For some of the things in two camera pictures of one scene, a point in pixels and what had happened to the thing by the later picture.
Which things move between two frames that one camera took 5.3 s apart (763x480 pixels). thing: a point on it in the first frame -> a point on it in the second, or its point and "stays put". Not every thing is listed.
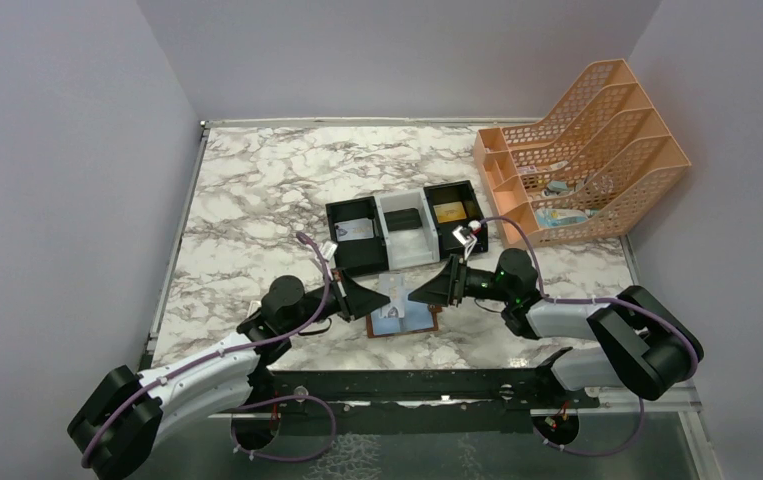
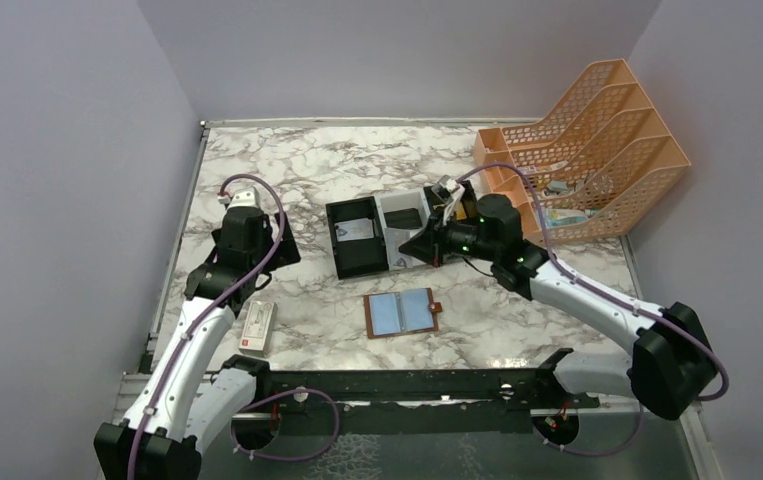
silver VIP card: x=392 y=286 -> x=399 y=261
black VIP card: x=402 y=219 stays put
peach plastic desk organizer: x=589 y=169 stays put
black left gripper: x=353 y=300 -> x=287 y=253
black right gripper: x=442 y=289 -> x=429 y=246
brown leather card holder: x=419 y=317 stays put
